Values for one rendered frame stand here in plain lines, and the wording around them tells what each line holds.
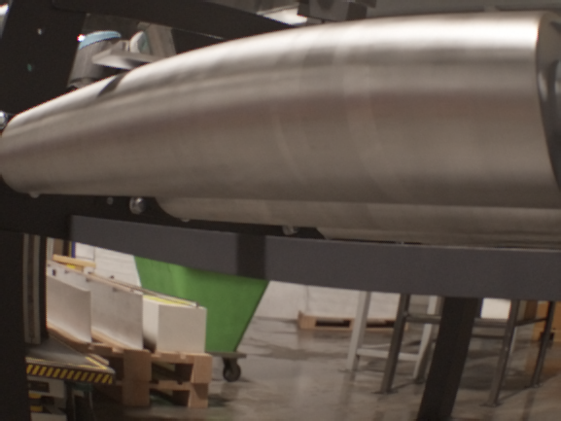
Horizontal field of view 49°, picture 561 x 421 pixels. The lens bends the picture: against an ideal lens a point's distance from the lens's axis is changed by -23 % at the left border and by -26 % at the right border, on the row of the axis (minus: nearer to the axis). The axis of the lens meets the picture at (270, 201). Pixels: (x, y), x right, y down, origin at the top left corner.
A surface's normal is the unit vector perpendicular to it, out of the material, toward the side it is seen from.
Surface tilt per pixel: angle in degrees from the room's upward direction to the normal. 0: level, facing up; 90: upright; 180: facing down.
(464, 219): 143
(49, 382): 90
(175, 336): 90
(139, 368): 90
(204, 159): 132
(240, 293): 100
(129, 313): 90
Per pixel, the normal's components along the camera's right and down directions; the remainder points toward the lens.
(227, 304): 0.51, 0.18
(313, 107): -0.75, 0.13
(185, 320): 0.69, 0.03
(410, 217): -0.53, 0.73
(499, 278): -0.75, -0.12
